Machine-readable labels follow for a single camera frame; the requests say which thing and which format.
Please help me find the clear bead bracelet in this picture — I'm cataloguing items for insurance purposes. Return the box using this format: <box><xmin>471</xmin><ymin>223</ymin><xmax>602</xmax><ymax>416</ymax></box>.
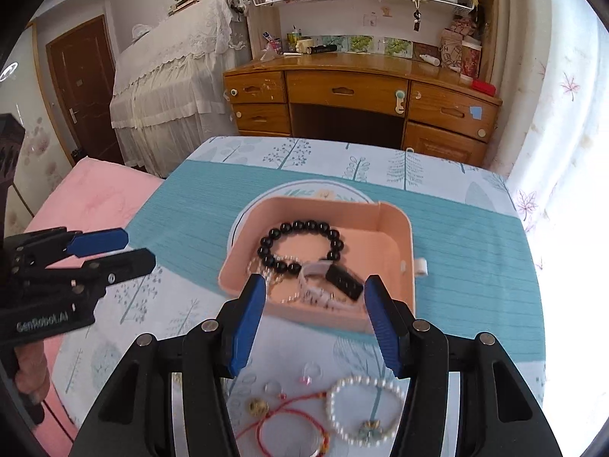
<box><xmin>247</xmin><ymin>257</ymin><xmax>305</xmax><ymax>305</ymax></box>

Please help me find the person's left hand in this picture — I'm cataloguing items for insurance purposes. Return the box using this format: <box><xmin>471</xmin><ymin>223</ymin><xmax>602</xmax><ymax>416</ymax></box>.
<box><xmin>13</xmin><ymin>338</ymin><xmax>51</xmax><ymax>403</ymax></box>

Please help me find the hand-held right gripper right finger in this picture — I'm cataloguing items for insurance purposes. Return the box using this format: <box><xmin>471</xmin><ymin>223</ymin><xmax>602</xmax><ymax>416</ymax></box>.
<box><xmin>364</xmin><ymin>275</ymin><xmax>564</xmax><ymax>457</ymax></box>

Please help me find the brown door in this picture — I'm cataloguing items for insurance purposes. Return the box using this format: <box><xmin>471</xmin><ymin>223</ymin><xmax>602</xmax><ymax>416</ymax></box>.
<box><xmin>46</xmin><ymin>14</ymin><xmax>124</xmax><ymax>165</ymax></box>

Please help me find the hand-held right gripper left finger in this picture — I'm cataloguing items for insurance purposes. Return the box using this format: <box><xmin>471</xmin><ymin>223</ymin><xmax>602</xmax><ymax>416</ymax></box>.
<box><xmin>69</xmin><ymin>273</ymin><xmax>267</xmax><ymax>457</ymax></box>

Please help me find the white pearl bracelet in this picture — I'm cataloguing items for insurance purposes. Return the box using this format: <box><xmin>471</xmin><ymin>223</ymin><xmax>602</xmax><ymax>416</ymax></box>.
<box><xmin>326</xmin><ymin>375</ymin><xmax>407</xmax><ymax>447</ymax></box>

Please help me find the wooden bookshelf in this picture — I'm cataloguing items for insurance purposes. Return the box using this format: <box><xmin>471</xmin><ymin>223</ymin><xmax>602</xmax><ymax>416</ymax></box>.
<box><xmin>238</xmin><ymin>0</ymin><xmax>500</xmax><ymax>86</ymax></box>

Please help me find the red string bracelet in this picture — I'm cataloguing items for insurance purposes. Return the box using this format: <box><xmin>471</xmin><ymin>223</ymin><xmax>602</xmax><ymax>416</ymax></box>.
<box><xmin>235</xmin><ymin>390</ymin><xmax>334</xmax><ymax>457</ymax></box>

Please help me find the patterned bag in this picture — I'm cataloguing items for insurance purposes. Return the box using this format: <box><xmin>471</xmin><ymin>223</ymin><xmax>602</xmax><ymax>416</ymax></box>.
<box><xmin>440</xmin><ymin>29</ymin><xmax>464</xmax><ymax>72</ymax></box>

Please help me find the wooden desk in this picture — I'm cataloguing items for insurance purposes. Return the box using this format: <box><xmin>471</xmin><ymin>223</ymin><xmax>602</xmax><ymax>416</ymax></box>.
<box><xmin>223</xmin><ymin>51</ymin><xmax>504</xmax><ymax>168</ymax></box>

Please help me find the lace covered piano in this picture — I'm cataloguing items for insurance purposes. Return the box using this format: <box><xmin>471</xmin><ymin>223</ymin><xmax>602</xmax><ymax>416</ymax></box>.
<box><xmin>109</xmin><ymin>0</ymin><xmax>253</xmax><ymax>179</ymax></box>

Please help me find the pink blanket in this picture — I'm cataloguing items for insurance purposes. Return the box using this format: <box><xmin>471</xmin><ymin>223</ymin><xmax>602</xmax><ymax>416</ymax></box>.
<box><xmin>24</xmin><ymin>157</ymin><xmax>165</xmax><ymax>443</ymax></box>

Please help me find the red patterned jar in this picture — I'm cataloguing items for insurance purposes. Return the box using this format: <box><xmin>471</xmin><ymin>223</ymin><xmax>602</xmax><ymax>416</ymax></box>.
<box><xmin>461</xmin><ymin>40</ymin><xmax>482</xmax><ymax>77</ymax></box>

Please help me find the black bead bracelet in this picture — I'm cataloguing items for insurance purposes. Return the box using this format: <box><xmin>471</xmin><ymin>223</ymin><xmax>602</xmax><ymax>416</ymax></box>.
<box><xmin>257</xmin><ymin>219</ymin><xmax>346</xmax><ymax>274</ymax></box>

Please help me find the white band with black clasp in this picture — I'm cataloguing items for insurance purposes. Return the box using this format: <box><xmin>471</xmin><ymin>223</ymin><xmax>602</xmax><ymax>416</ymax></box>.
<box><xmin>297</xmin><ymin>259</ymin><xmax>369</xmax><ymax>312</ymax></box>

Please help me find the white floral curtain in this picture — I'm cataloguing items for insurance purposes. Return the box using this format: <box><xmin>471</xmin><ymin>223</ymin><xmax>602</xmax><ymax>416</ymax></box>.
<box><xmin>485</xmin><ymin>0</ymin><xmax>609</xmax><ymax>439</ymax></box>

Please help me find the green flower picture strip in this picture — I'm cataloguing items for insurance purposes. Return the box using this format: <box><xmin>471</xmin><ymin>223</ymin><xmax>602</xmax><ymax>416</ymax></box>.
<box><xmin>316</xmin><ymin>35</ymin><xmax>412</xmax><ymax>55</ymax></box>

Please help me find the pink jewelry box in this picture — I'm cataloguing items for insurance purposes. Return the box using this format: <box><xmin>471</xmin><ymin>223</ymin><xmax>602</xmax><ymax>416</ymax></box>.
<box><xmin>218</xmin><ymin>195</ymin><xmax>430</xmax><ymax>335</ymax></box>

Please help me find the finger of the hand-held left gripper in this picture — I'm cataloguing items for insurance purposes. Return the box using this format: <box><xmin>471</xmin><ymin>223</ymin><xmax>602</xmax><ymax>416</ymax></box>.
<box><xmin>5</xmin><ymin>227</ymin><xmax>130</xmax><ymax>267</ymax></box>
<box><xmin>12</xmin><ymin>248</ymin><xmax>156</xmax><ymax>305</ymax></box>

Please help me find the tree print tablecloth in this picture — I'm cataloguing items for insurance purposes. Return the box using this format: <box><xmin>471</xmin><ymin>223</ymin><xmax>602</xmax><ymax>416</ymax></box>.
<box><xmin>48</xmin><ymin>136</ymin><xmax>545</xmax><ymax>457</ymax></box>

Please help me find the floral wardrobe sliding door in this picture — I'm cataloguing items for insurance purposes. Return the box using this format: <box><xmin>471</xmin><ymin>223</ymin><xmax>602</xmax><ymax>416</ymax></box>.
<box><xmin>0</xmin><ymin>21</ymin><xmax>77</xmax><ymax>236</ymax></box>

